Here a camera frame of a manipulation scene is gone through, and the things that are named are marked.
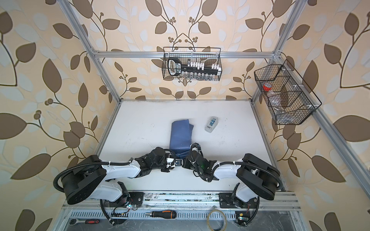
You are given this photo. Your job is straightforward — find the light blue wrapping paper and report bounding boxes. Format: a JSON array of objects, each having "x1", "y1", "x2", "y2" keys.
[{"x1": 169, "y1": 119, "x2": 194, "y2": 159}]

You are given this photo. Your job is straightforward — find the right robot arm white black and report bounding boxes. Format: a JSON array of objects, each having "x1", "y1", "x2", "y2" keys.
[{"x1": 182, "y1": 148, "x2": 283, "y2": 208}]

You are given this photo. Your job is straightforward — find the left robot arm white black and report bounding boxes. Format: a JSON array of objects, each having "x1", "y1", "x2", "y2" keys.
[{"x1": 53, "y1": 147, "x2": 177, "y2": 206}]

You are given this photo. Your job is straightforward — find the grey tape dispenser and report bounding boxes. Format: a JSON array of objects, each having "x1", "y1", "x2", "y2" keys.
[{"x1": 205, "y1": 116, "x2": 219, "y2": 133}]

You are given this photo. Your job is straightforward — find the clear tape roll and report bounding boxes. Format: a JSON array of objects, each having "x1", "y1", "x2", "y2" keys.
[{"x1": 206, "y1": 208, "x2": 227, "y2": 231}]

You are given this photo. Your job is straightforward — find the black orange screwdriver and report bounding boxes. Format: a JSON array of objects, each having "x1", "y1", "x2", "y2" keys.
[{"x1": 145, "y1": 210, "x2": 177, "y2": 219}]

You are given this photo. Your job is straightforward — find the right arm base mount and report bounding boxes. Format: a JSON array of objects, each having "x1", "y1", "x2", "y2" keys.
[{"x1": 218, "y1": 192, "x2": 257, "y2": 209}]

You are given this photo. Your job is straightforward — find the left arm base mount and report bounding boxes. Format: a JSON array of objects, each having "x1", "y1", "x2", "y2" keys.
[{"x1": 103, "y1": 192, "x2": 145, "y2": 208}]

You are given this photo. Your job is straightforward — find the black socket set rail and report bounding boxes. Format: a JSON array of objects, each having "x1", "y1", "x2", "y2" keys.
[{"x1": 167, "y1": 57, "x2": 222, "y2": 77}]

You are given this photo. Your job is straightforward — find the back wire basket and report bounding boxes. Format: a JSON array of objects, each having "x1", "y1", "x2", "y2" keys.
[{"x1": 162, "y1": 46, "x2": 223, "y2": 81}]

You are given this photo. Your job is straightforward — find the wire basket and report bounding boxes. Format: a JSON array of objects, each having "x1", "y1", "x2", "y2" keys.
[
  {"x1": 254, "y1": 60, "x2": 322, "y2": 125},
  {"x1": 162, "y1": 46, "x2": 223, "y2": 81}
]

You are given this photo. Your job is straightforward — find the red handled ratchet wrench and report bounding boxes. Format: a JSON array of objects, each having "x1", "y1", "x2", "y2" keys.
[{"x1": 69, "y1": 218, "x2": 100, "y2": 226}]

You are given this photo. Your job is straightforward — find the right wire basket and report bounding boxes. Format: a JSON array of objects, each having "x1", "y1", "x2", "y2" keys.
[{"x1": 254, "y1": 60, "x2": 322, "y2": 125}]

